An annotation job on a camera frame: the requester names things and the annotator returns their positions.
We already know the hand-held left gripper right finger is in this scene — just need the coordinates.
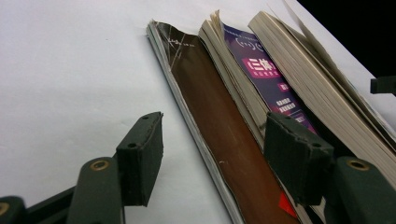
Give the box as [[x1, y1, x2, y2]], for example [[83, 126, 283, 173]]
[[263, 111, 396, 224]]

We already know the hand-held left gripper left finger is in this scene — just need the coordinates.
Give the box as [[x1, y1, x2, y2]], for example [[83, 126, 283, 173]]
[[65, 111, 164, 224]]

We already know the white and green book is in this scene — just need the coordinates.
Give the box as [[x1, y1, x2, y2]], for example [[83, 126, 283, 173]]
[[247, 0, 396, 188]]

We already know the dark blue science fiction magazine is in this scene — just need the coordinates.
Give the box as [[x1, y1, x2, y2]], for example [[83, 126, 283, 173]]
[[209, 8, 318, 134]]

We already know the red-brown cover magazine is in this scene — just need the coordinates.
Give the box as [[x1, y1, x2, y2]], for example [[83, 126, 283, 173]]
[[198, 20, 266, 147]]

